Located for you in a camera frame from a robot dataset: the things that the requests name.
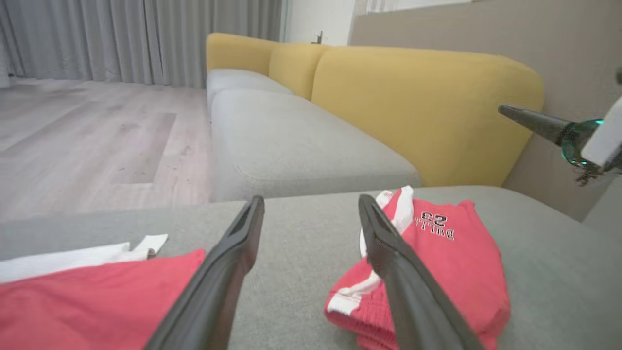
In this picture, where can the yellow sofa end backrest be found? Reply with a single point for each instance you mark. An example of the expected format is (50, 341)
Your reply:
(235, 51)

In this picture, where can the grey sofa back cushion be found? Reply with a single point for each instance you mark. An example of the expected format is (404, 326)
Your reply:
(291, 146)

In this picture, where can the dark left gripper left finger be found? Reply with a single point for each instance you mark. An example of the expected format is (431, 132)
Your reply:
(214, 291)

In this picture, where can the red white Bulls shorts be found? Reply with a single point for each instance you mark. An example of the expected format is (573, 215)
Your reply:
(461, 272)

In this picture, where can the red white Bulls jersey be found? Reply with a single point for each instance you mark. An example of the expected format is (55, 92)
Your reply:
(87, 306)

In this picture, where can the large grey sofa ottoman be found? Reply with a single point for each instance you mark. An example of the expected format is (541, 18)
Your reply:
(301, 253)

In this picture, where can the wide yellow sofa backrest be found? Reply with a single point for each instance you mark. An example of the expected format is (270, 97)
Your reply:
(427, 112)

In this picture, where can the short grey sofa seat cushion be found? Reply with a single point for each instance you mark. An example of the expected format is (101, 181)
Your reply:
(233, 80)

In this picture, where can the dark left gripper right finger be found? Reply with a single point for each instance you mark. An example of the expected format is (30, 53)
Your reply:
(413, 301)

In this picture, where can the narrow yellow sofa backrest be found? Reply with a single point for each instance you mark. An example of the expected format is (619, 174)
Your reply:
(294, 65)

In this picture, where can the white door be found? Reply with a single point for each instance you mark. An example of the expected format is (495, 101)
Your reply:
(330, 19)

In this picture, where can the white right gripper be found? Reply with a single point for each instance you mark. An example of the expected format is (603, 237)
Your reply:
(605, 141)

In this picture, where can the grey pleated curtain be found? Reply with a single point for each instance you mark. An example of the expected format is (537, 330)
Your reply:
(136, 39)

